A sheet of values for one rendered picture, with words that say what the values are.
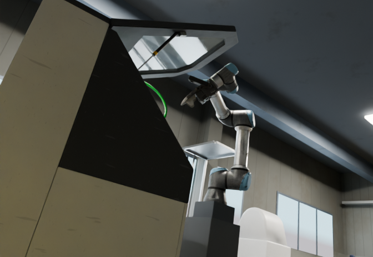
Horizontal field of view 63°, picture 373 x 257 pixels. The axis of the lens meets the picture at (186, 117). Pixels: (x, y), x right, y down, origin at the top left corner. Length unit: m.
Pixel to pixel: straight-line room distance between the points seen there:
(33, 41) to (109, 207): 0.71
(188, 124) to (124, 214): 4.16
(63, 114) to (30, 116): 0.12
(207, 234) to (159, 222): 0.53
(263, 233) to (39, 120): 3.91
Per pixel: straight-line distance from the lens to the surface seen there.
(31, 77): 1.28
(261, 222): 4.75
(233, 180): 1.93
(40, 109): 1.25
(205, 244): 1.80
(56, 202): 1.20
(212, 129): 5.35
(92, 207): 1.23
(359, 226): 8.93
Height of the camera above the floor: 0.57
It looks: 24 degrees up
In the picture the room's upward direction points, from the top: 11 degrees clockwise
